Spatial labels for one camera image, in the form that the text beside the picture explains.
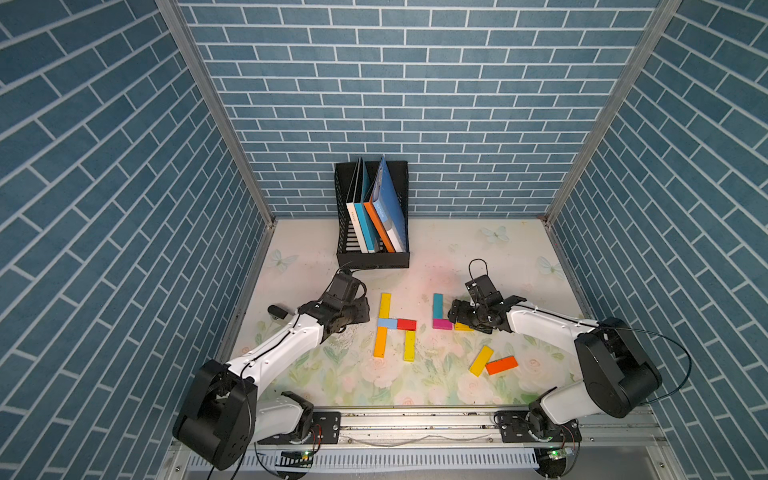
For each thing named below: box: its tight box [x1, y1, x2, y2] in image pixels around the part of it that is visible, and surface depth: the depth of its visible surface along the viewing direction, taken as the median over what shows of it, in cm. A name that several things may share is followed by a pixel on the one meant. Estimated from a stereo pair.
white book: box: [346, 157, 369, 254], surface depth 90 cm
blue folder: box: [372, 156, 407, 253], surface depth 98 cm
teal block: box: [433, 293, 443, 320], surface depth 98 cm
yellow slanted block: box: [468, 345, 494, 377], surface depth 86 cm
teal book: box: [354, 157, 380, 253], surface depth 90 cm
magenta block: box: [432, 318, 453, 331], surface depth 93 cm
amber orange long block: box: [374, 326, 388, 358], surface depth 90 cm
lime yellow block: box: [403, 330, 417, 362], surface depth 88 cm
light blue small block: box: [377, 318, 397, 329], surface depth 95 cm
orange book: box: [363, 196, 395, 253], surface depth 93 cm
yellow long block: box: [379, 293, 393, 319], surface depth 98 cm
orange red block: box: [485, 356, 519, 375], surface depth 86 cm
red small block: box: [397, 319, 417, 331], surface depth 93 cm
